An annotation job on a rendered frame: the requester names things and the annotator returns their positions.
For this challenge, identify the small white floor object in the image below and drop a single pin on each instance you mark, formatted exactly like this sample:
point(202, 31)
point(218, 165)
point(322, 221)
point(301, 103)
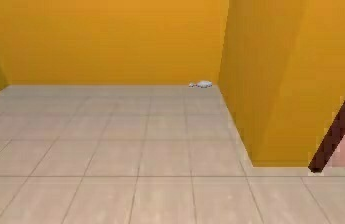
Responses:
point(202, 84)

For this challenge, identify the dark brown room door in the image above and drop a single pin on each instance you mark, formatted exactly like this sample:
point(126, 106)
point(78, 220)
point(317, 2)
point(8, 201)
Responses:
point(341, 124)

